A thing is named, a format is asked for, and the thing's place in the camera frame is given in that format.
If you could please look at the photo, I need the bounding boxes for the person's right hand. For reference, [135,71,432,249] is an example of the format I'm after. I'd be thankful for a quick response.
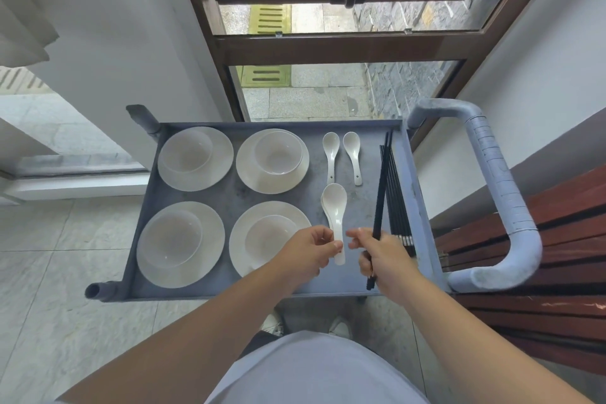
[346,228,421,306]

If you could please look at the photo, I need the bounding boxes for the person's left hand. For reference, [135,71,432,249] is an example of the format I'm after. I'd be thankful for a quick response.
[276,225,344,298]

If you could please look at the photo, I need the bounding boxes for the white ceramic soup spoon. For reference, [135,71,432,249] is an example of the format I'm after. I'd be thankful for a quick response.
[321,195,346,266]
[322,183,348,248]
[343,131,363,187]
[323,132,341,183]

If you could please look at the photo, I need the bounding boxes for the single black chopstick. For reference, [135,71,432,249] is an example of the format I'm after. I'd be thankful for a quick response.
[365,132,390,291]
[371,130,395,289]

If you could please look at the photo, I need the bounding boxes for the person's right forearm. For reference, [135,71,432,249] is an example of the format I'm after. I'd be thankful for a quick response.
[381,278,595,404]

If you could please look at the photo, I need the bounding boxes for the person's left forearm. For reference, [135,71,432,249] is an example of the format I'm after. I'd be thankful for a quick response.
[57,271,308,404]

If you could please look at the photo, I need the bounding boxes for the translucent white bowl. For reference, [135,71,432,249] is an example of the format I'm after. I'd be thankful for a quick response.
[254,130,304,175]
[245,215,299,272]
[158,129,214,177]
[141,210,203,269]

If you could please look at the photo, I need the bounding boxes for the bunch of black chopsticks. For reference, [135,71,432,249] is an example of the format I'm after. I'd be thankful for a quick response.
[380,144,417,258]

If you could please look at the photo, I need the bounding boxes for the white shoe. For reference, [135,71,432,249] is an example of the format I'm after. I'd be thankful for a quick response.
[328,316,354,340]
[259,311,285,337]

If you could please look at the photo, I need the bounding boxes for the white round plate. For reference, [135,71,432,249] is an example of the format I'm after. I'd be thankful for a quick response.
[229,201,313,278]
[136,201,226,289]
[157,126,235,192]
[236,128,310,194]

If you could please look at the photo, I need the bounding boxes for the dark shorts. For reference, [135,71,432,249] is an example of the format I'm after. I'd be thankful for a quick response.
[237,329,285,364]

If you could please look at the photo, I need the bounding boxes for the light grey shirt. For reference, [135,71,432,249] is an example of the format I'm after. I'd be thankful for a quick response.
[206,330,429,404]

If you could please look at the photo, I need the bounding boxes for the grey metal cart tray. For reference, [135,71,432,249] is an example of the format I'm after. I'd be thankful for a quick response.
[85,104,450,302]

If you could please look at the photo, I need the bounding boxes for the yellow drain grate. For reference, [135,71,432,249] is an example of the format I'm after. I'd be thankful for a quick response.
[241,65,293,87]
[247,4,290,35]

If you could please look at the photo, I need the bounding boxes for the dark red wooden bench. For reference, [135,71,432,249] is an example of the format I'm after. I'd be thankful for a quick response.
[433,164,606,376]

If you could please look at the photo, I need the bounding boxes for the grey padded cart handle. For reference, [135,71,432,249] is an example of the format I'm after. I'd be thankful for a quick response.
[407,98,544,294]

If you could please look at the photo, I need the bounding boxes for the brown window frame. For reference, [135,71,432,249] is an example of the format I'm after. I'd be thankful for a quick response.
[170,0,576,153]

